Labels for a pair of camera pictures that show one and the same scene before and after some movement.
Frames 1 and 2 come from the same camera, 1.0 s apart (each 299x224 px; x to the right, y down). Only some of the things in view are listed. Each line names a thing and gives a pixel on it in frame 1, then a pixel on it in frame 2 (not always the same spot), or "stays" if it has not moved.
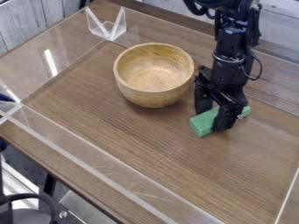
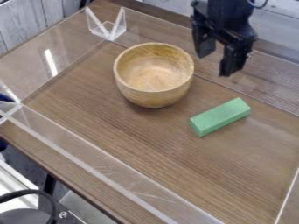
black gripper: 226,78 → 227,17
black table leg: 49,185 stays
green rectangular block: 202,122 stays
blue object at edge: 4,98 stays
